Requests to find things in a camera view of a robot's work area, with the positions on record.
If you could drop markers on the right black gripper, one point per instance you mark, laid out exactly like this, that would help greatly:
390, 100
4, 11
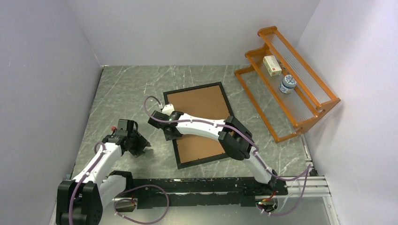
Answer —
170, 138

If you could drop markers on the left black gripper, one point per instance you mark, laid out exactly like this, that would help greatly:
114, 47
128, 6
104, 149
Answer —
142, 143

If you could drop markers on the black picture frame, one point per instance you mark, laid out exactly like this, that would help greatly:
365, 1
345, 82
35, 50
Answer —
199, 161

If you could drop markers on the brown backing board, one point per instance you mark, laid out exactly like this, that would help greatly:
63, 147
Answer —
202, 102

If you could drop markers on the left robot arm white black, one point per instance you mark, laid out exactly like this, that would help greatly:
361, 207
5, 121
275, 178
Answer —
81, 200

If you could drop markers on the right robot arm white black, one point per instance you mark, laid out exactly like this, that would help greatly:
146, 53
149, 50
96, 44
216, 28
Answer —
234, 138

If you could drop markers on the white red carton box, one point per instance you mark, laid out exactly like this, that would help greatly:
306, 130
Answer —
272, 65

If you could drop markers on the orange wooden rack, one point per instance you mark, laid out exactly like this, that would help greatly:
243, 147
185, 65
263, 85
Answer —
302, 95

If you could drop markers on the blue white ceramic jar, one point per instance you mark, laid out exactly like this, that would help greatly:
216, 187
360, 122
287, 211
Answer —
287, 84

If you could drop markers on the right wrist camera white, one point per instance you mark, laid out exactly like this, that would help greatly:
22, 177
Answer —
167, 109

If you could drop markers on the aluminium rail profile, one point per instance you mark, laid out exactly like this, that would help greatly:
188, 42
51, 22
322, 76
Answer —
311, 187

